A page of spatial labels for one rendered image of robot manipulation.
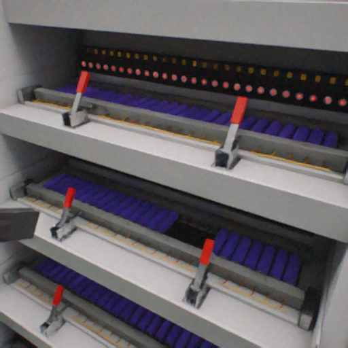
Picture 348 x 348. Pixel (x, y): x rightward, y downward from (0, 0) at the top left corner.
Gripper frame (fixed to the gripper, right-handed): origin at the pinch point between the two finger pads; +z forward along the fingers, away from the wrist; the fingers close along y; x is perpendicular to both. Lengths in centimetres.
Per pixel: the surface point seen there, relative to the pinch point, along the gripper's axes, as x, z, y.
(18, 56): 21.9, 18.4, -30.2
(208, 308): -7.9, 21.9, 16.8
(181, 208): 2.6, 34.0, 4.1
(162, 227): -1.1, 29.0, 3.5
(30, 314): -26.9, 26.9, -18.3
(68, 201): -1.1, 21.5, -11.9
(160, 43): 33.0, 32.2, -9.5
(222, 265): -2.5, 25.9, 16.2
